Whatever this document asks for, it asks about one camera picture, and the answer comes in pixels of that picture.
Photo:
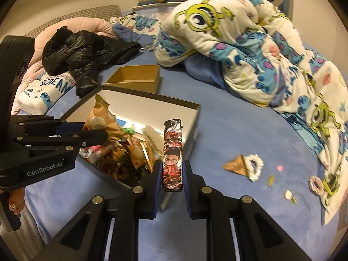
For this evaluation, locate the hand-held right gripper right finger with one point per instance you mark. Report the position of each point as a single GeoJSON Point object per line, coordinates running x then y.
{"type": "Point", "coordinates": [187, 194]}

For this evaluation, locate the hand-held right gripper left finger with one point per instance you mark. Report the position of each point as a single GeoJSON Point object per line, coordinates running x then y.
{"type": "Point", "coordinates": [158, 187]}

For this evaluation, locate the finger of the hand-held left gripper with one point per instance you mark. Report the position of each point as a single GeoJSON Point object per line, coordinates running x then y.
{"type": "Point", "coordinates": [92, 138]}
{"type": "Point", "coordinates": [69, 127]}

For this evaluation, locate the printed lighter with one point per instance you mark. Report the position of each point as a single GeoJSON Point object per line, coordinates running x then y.
{"type": "Point", "coordinates": [171, 155]}

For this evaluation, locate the black shoebox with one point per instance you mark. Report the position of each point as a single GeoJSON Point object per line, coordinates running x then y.
{"type": "Point", "coordinates": [141, 106]}

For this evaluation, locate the person's left hand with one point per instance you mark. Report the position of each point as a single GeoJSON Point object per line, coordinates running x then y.
{"type": "Point", "coordinates": [17, 202]}

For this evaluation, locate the red printed packet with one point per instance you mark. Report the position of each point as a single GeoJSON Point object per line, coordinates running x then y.
{"type": "Point", "coordinates": [92, 151]}

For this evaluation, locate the green wrapped item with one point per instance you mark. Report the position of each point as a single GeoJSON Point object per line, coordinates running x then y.
{"type": "Point", "coordinates": [127, 129]}

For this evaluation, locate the white printed pillow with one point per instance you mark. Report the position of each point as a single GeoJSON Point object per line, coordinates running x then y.
{"type": "Point", "coordinates": [49, 89]}

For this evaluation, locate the white fluffy item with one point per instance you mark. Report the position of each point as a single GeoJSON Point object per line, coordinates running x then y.
{"type": "Point", "coordinates": [151, 137]}

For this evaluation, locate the brown cardboard box lid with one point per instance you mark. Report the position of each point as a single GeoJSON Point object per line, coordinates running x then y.
{"type": "Point", "coordinates": [146, 87]}

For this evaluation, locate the white scrunchie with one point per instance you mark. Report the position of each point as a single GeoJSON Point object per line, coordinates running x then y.
{"type": "Point", "coordinates": [260, 164]}

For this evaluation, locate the black puffer jacket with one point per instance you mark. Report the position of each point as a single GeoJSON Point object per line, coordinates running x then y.
{"type": "Point", "coordinates": [78, 49]}

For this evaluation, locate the small gold wrapped candy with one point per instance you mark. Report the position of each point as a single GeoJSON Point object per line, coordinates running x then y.
{"type": "Point", "coordinates": [270, 180]}

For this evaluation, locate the small pink disc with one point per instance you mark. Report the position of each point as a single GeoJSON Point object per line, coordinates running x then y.
{"type": "Point", "coordinates": [280, 167]}

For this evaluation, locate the small green charm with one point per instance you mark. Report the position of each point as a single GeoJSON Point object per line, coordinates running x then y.
{"type": "Point", "coordinates": [294, 201]}

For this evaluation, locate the grey checked pillow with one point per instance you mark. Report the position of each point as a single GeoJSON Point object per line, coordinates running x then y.
{"type": "Point", "coordinates": [81, 13]}

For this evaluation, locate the pink scrunchie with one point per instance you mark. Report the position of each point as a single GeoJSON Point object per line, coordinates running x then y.
{"type": "Point", "coordinates": [312, 180]}

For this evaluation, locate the cartoon printed blanket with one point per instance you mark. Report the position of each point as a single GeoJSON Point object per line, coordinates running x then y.
{"type": "Point", "coordinates": [244, 46]}

